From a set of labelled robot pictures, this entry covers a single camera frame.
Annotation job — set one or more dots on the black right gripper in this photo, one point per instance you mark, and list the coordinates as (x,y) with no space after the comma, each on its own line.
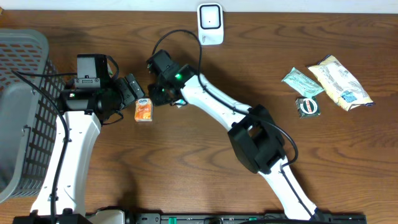
(154,98)

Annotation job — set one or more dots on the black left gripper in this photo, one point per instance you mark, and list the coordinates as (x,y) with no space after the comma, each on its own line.
(121,92)

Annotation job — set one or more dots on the orange tissue pack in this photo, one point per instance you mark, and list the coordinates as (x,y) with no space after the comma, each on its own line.
(144,110)

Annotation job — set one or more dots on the teal wet wipes pack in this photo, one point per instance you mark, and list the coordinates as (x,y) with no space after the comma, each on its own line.
(302,84)

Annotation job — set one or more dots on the yellow snack bag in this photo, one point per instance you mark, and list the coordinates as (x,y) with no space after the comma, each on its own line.
(340,84)

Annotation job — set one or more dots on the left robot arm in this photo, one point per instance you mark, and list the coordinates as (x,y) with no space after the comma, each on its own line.
(82,109)

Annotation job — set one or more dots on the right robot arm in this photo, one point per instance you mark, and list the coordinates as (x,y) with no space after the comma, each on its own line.
(257,141)

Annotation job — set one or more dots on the white barcode scanner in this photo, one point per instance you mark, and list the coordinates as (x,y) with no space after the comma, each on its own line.
(210,24)

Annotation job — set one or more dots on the grey plastic shopping basket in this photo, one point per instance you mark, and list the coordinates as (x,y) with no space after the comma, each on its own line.
(28,121)

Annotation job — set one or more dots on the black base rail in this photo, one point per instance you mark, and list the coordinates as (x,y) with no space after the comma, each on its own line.
(155,218)

